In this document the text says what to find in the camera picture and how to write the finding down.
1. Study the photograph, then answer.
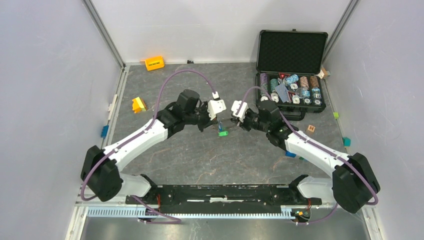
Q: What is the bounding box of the orange toothed block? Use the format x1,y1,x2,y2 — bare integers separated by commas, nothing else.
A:
144,56,165,71

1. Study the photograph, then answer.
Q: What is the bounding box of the wooden block behind case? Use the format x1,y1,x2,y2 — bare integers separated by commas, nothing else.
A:
317,66,331,80

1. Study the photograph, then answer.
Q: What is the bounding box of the wooden letter H cube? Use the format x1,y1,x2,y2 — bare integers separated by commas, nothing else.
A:
305,125,316,135

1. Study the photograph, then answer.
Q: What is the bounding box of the teal cube right edge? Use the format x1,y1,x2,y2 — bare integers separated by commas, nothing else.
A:
342,136,351,147

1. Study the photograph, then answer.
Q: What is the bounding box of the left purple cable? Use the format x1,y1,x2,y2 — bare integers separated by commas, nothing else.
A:
80,69,220,225

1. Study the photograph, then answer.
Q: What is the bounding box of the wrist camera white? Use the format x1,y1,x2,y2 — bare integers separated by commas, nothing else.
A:
231,100,249,122
207,91,227,121

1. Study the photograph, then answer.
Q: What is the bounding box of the key with green tag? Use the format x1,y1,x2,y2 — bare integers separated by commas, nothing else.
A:
218,131,229,137

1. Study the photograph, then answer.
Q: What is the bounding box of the yellow orange brick stack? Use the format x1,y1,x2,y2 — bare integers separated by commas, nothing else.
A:
132,97,148,114

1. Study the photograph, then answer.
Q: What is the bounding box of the black poker chip case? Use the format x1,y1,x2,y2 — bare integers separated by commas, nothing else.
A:
255,30,328,121

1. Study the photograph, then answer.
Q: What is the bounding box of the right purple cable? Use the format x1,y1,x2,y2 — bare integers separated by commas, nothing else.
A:
235,86,380,226

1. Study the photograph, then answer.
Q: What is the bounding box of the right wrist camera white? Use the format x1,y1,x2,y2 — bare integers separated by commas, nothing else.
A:
231,100,249,122

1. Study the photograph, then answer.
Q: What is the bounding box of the blue cube left rail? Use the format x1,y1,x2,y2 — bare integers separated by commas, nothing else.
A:
100,125,109,139

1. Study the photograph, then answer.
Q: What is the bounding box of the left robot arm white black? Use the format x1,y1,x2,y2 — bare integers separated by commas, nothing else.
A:
80,89,226,204

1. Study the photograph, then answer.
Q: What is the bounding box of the blue green white brick stack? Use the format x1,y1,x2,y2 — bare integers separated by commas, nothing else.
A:
285,151,307,161

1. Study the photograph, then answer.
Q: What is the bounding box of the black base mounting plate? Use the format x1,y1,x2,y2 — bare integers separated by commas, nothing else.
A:
141,184,322,214

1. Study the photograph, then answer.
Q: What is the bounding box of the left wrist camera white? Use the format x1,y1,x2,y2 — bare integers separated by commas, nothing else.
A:
207,91,227,121

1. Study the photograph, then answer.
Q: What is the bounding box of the white toothed cable rail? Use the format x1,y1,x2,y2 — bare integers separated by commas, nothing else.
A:
86,206,299,220

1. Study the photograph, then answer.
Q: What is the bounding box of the purple cable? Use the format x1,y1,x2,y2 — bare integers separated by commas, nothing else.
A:
235,86,380,226
80,69,220,225

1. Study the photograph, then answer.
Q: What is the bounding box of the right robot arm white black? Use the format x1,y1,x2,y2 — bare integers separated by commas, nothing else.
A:
231,100,381,213

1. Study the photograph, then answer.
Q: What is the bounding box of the playing card deck blue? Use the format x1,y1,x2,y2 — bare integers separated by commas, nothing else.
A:
274,84,291,103

